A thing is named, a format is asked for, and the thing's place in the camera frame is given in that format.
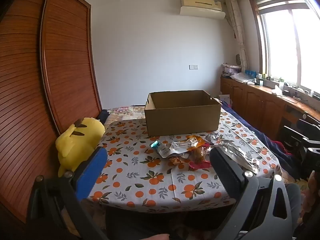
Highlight wall air conditioner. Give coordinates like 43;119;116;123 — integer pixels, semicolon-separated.
180;0;225;19

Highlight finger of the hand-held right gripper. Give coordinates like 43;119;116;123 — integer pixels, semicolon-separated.
282;125;320;155
297;111;320;131

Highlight cardboard box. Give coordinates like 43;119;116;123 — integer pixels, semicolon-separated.
144;90;222;137

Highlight pile of small boxes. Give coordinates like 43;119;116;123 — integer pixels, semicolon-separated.
222;64;242;77

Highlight red cloth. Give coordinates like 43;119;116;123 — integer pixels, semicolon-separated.
272;140;288;154

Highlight wooden cabinet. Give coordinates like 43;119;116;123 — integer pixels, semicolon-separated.
220;76;320;145

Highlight silver white snack packet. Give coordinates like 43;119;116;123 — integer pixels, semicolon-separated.
157;140;190;158

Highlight pink snack packet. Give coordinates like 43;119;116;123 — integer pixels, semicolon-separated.
189;160;212;172

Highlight person's legs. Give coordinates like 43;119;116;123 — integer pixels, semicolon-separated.
105;184;303;240

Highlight wooden slatted wardrobe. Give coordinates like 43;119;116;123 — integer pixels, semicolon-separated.
0;0;102;230

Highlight crumpled silver foil packet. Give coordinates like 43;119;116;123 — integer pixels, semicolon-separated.
204;133;225;145

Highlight patterned curtain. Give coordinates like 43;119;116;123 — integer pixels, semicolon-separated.
225;0;248;73

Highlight orange fruit print tablecloth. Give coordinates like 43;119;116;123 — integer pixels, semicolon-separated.
86;116;283;209

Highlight dark blue blanket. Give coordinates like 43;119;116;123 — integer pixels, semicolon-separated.
221;100;300;178

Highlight small orange patterned packet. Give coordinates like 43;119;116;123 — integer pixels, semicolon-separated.
168;155;187;167

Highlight clear plastic bag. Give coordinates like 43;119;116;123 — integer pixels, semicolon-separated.
231;72;255;84

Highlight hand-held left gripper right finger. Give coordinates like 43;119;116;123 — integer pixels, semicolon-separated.
209;146;293;240

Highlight window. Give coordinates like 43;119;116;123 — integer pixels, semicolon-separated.
249;0;320;98

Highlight yellow plush toy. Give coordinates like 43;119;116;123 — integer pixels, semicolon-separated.
55;117;105;178

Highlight floral blanket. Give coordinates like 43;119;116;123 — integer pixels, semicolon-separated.
106;105;148;124

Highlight brown foil snack packet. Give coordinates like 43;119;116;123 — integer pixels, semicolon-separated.
186;134;207;152

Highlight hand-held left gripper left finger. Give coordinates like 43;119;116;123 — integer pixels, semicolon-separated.
26;145;110;240

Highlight clear sesame candy packet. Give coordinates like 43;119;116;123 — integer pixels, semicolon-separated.
190;147;209;164

